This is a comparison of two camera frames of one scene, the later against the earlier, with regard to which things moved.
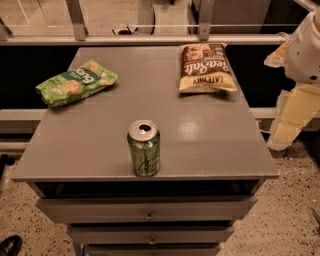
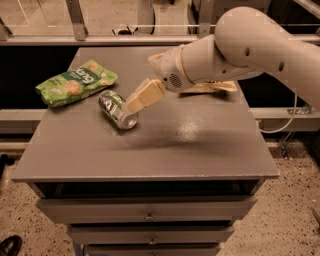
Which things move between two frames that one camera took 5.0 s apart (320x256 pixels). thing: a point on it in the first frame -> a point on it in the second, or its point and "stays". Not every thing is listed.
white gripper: [304, 63] -> [170, 70]
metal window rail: [139, 39] stays
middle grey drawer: [149, 234] stays
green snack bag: [76, 83] stays
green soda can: [144, 140] -> [117, 109]
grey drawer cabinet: [135, 167] stays
